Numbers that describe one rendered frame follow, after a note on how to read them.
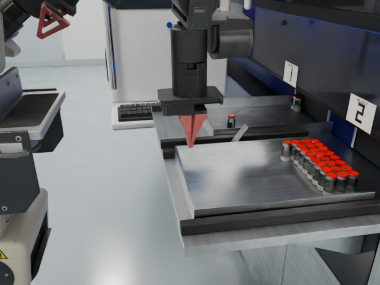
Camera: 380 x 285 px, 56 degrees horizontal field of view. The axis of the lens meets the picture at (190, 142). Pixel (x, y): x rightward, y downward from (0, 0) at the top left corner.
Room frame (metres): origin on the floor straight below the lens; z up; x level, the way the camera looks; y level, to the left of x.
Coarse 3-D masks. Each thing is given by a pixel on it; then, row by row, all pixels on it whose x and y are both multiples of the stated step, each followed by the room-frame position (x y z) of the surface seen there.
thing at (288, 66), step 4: (288, 64) 1.05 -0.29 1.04; (292, 64) 1.02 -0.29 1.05; (284, 68) 1.07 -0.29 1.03; (288, 68) 1.04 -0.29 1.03; (292, 68) 1.02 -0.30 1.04; (296, 68) 1.00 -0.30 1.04; (284, 72) 1.07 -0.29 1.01; (288, 72) 1.04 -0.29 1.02; (292, 72) 1.02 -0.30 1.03; (296, 72) 0.99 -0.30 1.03; (284, 76) 1.06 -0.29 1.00; (288, 76) 1.04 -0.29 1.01; (292, 76) 1.01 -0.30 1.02; (296, 76) 0.99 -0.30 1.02; (284, 80) 1.06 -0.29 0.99; (288, 80) 1.04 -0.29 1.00; (292, 80) 1.01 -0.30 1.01; (296, 80) 0.99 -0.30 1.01; (292, 84) 1.01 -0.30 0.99
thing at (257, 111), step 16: (256, 96) 1.15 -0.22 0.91; (272, 96) 1.16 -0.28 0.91; (288, 96) 1.17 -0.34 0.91; (208, 112) 1.08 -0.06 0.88; (224, 112) 1.08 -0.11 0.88; (240, 112) 1.08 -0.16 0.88; (256, 112) 1.08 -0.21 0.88; (272, 112) 1.08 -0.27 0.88; (288, 112) 1.08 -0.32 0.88; (208, 128) 0.91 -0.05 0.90; (224, 128) 0.87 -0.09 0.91; (256, 128) 0.88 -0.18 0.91; (272, 128) 0.89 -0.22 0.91; (288, 128) 0.89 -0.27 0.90; (304, 128) 0.90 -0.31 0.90; (320, 128) 0.91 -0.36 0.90
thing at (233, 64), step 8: (232, 64) 1.89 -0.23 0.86; (232, 72) 1.71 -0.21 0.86; (240, 72) 1.71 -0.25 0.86; (248, 72) 1.71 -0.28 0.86; (240, 80) 1.56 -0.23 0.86; (248, 80) 1.56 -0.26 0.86; (256, 80) 1.56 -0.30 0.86; (248, 88) 1.44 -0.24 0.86; (256, 88) 1.44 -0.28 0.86; (264, 88) 1.44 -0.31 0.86; (368, 160) 0.79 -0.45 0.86
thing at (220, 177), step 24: (216, 144) 0.77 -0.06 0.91; (240, 144) 0.78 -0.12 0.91; (264, 144) 0.79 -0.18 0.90; (192, 168) 0.71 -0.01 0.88; (216, 168) 0.71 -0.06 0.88; (240, 168) 0.71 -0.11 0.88; (264, 168) 0.71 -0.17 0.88; (288, 168) 0.71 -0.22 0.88; (192, 192) 0.61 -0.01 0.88; (216, 192) 0.61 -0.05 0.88; (240, 192) 0.61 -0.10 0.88; (264, 192) 0.61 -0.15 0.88; (288, 192) 0.61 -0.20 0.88; (312, 192) 0.61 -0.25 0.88; (360, 192) 0.56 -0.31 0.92; (192, 216) 0.52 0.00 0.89; (216, 216) 0.51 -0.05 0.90
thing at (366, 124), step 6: (354, 96) 0.72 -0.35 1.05; (354, 102) 0.72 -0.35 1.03; (360, 102) 0.70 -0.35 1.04; (366, 102) 0.68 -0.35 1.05; (348, 108) 0.74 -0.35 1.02; (354, 108) 0.72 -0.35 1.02; (360, 108) 0.70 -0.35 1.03; (366, 108) 0.68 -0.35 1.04; (372, 108) 0.66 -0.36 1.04; (348, 114) 0.73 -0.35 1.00; (354, 114) 0.71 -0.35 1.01; (366, 114) 0.67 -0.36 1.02; (372, 114) 0.66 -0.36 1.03; (348, 120) 0.73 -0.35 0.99; (354, 120) 0.71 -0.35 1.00; (366, 120) 0.67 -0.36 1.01; (372, 120) 0.66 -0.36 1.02; (360, 126) 0.69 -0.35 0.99; (366, 126) 0.67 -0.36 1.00
